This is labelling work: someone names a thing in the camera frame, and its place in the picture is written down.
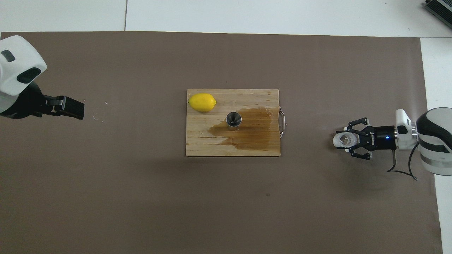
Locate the black ribbed device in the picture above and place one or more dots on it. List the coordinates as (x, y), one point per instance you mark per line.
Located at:
(441, 7)

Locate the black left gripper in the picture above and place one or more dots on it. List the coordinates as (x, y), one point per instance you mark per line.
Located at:
(26, 104)

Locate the brown paper table mat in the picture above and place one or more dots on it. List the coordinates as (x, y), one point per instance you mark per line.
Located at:
(317, 211)

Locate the clear plastic cup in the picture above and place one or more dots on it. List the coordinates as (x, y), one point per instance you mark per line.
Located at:
(344, 140)

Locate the steel double jigger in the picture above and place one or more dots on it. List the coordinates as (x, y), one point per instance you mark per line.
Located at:
(233, 120)

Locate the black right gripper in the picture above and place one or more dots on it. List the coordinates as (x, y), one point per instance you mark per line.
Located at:
(383, 138)

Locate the yellow lemon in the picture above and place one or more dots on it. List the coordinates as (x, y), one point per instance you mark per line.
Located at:
(202, 102)

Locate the wooden cutting board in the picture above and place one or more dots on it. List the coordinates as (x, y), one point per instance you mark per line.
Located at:
(201, 141)

